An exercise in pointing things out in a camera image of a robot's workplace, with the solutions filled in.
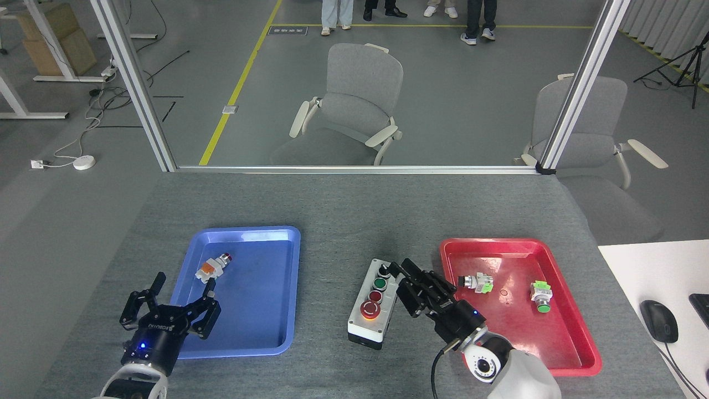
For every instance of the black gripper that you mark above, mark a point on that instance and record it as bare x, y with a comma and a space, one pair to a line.
460, 324
158, 346

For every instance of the white control box with buttons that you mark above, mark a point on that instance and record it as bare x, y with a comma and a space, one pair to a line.
360, 324

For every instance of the red push button orange block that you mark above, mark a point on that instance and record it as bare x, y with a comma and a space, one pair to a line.
213, 269

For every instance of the brown cardboard box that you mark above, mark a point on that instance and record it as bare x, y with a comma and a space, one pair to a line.
47, 19
66, 55

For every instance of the blue plastic tray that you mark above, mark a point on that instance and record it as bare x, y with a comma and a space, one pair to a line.
260, 310

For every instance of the red plastic tray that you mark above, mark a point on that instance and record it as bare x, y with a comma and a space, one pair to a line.
509, 332

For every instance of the silver aluminium crossbar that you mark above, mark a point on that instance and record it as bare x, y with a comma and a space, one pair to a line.
354, 169

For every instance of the white round floor device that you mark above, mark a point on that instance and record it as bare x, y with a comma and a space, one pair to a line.
84, 162

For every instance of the grey office chair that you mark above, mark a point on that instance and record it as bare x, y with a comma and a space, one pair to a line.
598, 133
360, 111

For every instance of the metal floor outlet plate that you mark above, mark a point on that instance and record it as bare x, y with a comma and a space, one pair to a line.
230, 109

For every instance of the black computer mouse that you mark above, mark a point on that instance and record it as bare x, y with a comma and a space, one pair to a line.
659, 321

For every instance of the white power strip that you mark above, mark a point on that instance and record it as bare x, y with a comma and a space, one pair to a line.
108, 71

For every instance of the black keyboard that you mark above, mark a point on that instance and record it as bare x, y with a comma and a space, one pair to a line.
701, 307

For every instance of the person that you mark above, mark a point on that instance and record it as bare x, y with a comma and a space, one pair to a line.
476, 16
450, 11
396, 11
343, 11

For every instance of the black floor sign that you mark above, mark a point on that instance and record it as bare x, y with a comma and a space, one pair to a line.
288, 30

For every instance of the black tripod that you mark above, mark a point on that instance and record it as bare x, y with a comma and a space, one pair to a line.
695, 61

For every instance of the black knob switch green block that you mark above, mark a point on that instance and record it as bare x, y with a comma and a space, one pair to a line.
477, 282

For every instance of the green push button switch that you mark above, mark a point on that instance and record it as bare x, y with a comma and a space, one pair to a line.
541, 293

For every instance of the white wall plug socket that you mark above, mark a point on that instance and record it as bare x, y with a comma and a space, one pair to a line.
37, 164

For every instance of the silver aluminium post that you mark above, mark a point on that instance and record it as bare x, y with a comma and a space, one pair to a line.
584, 83
133, 83

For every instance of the white desk frame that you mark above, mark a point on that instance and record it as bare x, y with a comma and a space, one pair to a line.
22, 108
50, 39

